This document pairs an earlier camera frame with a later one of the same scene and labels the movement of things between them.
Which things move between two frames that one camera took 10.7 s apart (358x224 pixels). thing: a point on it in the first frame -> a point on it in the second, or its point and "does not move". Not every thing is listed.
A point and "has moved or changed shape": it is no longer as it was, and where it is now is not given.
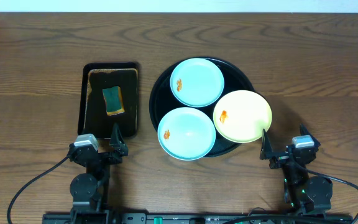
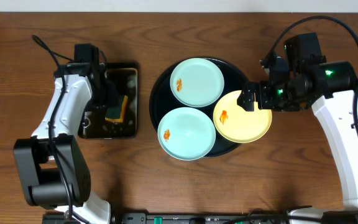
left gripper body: [103, 156] -> [111, 95]
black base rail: [196, 218] does not move
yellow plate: [240, 116] does not move
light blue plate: [186, 133] does not move
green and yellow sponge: [114, 104] has moved or changed shape
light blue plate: [197, 82] does not move
